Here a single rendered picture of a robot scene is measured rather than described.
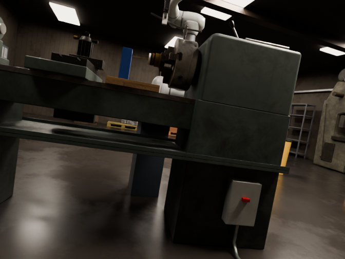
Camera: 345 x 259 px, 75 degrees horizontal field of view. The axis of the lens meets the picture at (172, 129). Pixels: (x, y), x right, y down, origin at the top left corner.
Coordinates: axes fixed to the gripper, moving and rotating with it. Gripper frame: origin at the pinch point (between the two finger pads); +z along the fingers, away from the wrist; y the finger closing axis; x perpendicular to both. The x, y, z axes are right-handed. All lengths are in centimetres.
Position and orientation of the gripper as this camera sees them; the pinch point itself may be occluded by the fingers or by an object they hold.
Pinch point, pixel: (165, 19)
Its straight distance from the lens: 155.7
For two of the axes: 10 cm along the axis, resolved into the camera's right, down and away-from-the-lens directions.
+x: 9.8, 1.4, 1.7
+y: 1.7, 0.5, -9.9
